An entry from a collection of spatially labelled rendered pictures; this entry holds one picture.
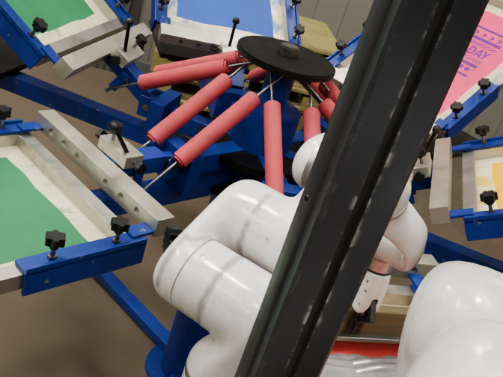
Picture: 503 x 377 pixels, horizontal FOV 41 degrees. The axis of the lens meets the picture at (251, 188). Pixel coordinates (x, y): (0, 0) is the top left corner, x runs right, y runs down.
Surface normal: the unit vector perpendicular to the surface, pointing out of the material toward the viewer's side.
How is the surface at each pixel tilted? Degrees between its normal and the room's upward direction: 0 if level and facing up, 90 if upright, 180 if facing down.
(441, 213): 90
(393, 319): 90
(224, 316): 81
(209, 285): 54
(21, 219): 0
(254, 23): 32
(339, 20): 90
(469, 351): 40
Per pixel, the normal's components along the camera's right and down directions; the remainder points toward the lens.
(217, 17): 0.36, -0.44
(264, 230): -0.32, -0.14
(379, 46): -0.96, -0.22
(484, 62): -0.13, -0.63
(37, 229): 0.28, -0.84
